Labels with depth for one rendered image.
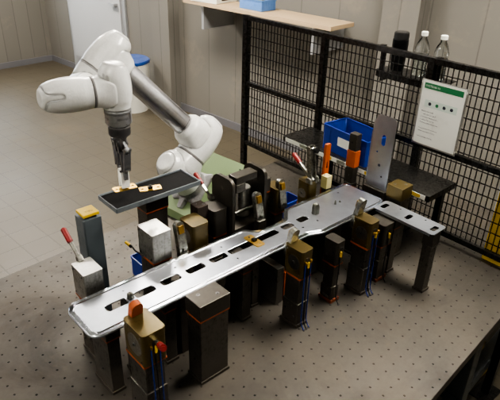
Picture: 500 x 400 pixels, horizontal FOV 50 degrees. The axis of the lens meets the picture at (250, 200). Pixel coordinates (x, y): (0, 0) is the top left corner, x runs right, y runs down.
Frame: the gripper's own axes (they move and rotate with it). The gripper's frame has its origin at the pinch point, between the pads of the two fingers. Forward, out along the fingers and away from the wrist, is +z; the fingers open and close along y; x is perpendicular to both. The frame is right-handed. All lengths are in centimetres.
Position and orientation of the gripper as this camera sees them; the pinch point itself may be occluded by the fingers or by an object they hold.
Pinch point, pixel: (124, 178)
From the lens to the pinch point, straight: 197.5
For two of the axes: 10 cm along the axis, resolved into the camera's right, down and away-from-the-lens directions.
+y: 5.6, 4.1, -7.2
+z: -0.3, 8.8, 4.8
